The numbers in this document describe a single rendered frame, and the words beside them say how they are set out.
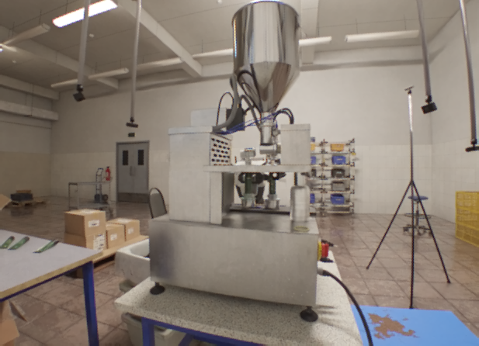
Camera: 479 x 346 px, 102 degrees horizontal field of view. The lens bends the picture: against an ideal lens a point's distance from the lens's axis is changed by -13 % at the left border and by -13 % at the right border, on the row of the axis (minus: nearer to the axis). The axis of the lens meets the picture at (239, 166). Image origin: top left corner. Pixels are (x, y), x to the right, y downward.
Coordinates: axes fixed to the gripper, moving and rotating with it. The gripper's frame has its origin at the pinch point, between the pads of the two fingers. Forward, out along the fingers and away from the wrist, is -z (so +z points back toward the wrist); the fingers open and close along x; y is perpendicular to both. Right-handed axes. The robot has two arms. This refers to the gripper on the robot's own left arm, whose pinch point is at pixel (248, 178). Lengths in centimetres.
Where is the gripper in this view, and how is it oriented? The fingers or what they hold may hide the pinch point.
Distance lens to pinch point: 103.9
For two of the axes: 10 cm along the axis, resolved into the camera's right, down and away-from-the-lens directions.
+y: 0.0, 10.0, -0.1
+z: 2.7, 0.1, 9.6
